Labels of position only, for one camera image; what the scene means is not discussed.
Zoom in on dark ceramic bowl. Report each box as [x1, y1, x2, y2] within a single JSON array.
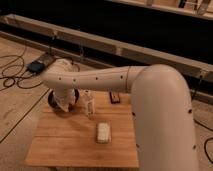
[[48, 89, 79, 112]]

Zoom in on black floor cable left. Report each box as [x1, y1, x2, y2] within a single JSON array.
[[0, 44, 81, 91]]

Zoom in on black floor cable right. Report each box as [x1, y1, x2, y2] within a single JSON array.
[[189, 78, 213, 165]]

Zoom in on small clear bottle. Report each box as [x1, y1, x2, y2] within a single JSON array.
[[84, 90, 95, 116]]

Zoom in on blue power box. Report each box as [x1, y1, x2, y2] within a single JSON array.
[[27, 61, 45, 74]]

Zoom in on white sponge block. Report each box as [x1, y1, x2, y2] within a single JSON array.
[[97, 122, 111, 143]]

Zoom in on black floor cable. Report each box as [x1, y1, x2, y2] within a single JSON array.
[[189, 78, 213, 165], [0, 44, 81, 91]]

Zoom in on long metal rail frame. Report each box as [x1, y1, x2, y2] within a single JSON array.
[[0, 13, 213, 104]]

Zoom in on dark rectangular box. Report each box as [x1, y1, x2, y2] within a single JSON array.
[[109, 92, 120, 104]]

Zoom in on wooden table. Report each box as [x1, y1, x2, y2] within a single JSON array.
[[25, 92, 139, 168]]

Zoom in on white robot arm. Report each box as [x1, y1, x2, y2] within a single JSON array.
[[42, 63, 199, 171]]

